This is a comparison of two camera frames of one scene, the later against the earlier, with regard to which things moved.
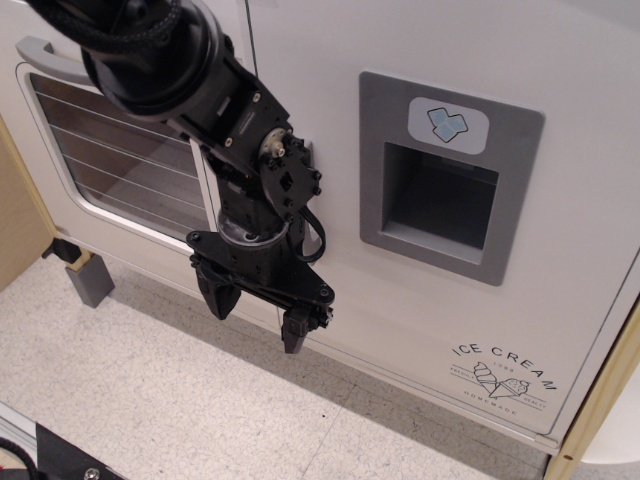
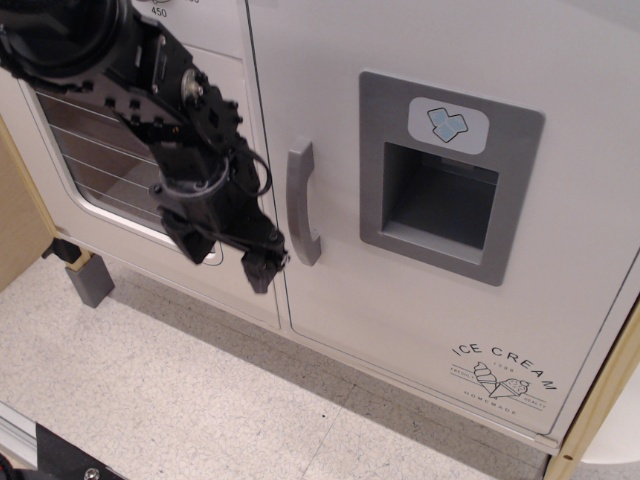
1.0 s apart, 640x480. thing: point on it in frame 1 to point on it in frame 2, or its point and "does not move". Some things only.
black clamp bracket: [67, 251] does not move
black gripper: [266, 259] to [222, 192]
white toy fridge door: [480, 171] does not move
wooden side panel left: [27, 229] does not move
